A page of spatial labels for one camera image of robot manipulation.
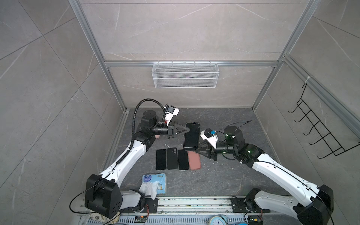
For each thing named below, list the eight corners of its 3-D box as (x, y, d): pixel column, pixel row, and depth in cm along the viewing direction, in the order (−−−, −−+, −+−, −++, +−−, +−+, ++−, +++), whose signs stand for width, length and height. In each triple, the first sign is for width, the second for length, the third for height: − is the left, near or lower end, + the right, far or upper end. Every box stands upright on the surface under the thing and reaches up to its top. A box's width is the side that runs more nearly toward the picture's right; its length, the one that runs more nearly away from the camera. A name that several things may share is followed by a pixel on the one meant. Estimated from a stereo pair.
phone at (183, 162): (177, 169, 88) (177, 168, 86) (178, 151, 97) (177, 149, 94) (188, 169, 88) (189, 168, 86) (188, 151, 97) (188, 149, 95)
